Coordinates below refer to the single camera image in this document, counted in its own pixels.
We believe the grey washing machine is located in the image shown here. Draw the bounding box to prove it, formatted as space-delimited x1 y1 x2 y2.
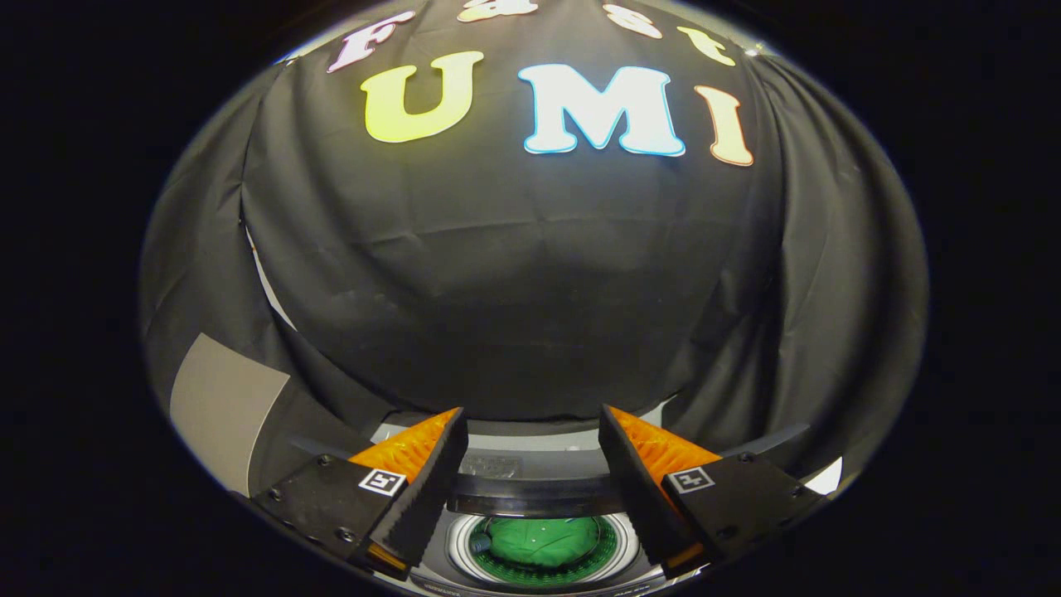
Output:
369 406 672 595

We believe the green polo shirt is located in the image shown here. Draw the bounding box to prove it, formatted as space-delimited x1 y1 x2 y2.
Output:
485 516 602 569

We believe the grey cabinet with black top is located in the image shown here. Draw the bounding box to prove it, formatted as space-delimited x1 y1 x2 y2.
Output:
168 332 374 502

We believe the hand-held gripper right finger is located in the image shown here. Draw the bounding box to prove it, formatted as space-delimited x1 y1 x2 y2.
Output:
598 405 830 579

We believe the black backdrop cloth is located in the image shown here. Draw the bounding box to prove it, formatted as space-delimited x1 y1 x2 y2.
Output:
139 0 929 498

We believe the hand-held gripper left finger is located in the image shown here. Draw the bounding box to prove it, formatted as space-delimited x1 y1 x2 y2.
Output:
251 407 469 580

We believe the white sheet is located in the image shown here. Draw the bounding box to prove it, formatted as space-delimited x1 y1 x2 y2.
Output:
802 456 845 497

